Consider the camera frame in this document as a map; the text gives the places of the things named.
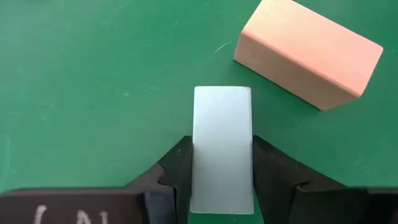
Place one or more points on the mint green rectangular block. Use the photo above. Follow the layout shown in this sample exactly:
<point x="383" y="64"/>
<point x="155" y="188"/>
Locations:
<point x="222" y="149"/>

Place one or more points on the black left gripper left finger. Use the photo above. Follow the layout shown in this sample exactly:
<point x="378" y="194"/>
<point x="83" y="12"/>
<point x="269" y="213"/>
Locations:
<point x="93" y="205"/>

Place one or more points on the green felt table mat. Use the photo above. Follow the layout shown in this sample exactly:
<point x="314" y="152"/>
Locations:
<point x="93" y="93"/>

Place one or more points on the short salmon rectangular block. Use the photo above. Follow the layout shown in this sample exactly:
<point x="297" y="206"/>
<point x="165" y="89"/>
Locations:
<point x="304" y="53"/>

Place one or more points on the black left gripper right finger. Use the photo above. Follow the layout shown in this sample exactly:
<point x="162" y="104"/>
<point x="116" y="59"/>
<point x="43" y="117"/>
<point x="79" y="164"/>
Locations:
<point x="311" y="205"/>

